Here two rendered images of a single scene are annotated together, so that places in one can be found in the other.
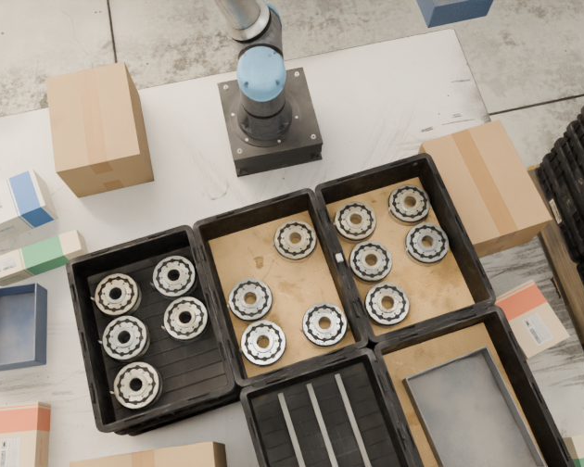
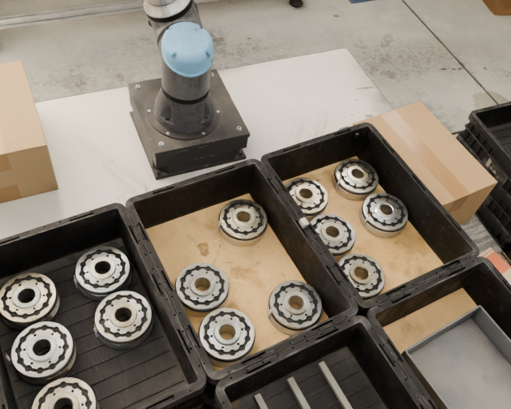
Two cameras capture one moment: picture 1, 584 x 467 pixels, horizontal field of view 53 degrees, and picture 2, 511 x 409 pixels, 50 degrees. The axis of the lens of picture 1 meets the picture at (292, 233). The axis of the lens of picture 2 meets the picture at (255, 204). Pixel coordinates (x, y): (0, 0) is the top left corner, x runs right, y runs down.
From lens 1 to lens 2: 49 cm
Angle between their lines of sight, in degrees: 20
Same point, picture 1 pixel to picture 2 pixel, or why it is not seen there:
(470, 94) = (376, 98)
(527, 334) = not seen: hidden behind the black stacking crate
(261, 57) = (188, 31)
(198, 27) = (76, 91)
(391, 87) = (301, 94)
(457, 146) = (388, 125)
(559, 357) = not seen: outside the picture
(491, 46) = not seen: hidden behind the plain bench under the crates
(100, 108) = not seen: outside the picture
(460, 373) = (457, 343)
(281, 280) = (233, 265)
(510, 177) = (446, 148)
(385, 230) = (336, 206)
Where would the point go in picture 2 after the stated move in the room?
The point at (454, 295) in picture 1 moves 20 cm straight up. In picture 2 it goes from (425, 263) to (464, 208)
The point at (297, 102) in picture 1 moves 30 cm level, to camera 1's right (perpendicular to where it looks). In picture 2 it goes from (216, 99) to (322, 91)
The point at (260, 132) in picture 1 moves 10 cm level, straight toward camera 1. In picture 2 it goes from (183, 122) to (193, 152)
